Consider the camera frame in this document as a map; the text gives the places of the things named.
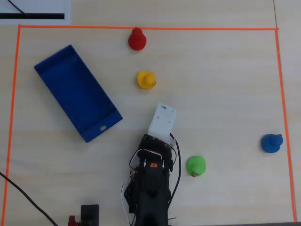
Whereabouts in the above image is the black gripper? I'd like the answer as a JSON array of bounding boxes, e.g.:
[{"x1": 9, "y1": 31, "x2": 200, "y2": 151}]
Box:
[{"x1": 141, "y1": 133, "x2": 176, "y2": 155}]

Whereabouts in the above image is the red rubber duck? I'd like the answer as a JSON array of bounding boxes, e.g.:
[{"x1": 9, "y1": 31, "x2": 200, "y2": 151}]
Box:
[{"x1": 128, "y1": 26, "x2": 147, "y2": 51}]

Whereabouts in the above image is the green rubber duck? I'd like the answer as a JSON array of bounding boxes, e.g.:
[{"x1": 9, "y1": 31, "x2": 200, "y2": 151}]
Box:
[{"x1": 186, "y1": 155, "x2": 207, "y2": 178}]

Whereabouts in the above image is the yellow rubber duck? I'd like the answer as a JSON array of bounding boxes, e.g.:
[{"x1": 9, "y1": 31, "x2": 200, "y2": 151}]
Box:
[{"x1": 137, "y1": 70, "x2": 157, "y2": 90}]

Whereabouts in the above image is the blue plastic box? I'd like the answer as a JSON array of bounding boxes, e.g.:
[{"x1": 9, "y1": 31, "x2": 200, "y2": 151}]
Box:
[{"x1": 33, "y1": 44, "x2": 124, "y2": 144}]

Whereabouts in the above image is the blue rubber duck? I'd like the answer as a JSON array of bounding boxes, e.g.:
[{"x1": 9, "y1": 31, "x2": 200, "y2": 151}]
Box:
[{"x1": 261, "y1": 133, "x2": 284, "y2": 154}]

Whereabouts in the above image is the black stand base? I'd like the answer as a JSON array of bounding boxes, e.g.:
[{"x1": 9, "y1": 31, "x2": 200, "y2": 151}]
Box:
[{"x1": 80, "y1": 204, "x2": 100, "y2": 226}]

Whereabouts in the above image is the orange tape strip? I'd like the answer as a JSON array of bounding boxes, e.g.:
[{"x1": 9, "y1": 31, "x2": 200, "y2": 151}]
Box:
[
  {"x1": 18, "y1": 24, "x2": 280, "y2": 32},
  {"x1": 1, "y1": 24, "x2": 22, "y2": 226},
  {"x1": 274, "y1": 28, "x2": 297, "y2": 223}
]

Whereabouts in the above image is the white paper with black bar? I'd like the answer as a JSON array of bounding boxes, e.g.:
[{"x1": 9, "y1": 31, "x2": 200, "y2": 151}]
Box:
[{"x1": 0, "y1": 0, "x2": 71, "y2": 25}]

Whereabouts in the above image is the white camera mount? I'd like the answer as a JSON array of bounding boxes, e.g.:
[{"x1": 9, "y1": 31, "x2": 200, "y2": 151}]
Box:
[{"x1": 148, "y1": 102, "x2": 178, "y2": 145}]

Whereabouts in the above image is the black camera cable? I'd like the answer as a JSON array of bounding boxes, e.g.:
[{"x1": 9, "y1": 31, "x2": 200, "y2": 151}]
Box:
[{"x1": 169, "y1": 133, "x2": 182, "y2": 203}]

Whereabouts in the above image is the long black cable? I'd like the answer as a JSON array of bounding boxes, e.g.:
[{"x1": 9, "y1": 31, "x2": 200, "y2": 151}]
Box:
[{"x1": 0, "y1": 171, "x2": 59, "y2": 226}]

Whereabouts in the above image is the thin black cable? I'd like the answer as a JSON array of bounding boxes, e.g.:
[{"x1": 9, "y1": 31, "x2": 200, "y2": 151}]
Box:
[{"x1": 8, "y1": 0, "x2": 28, "y2": 15}]

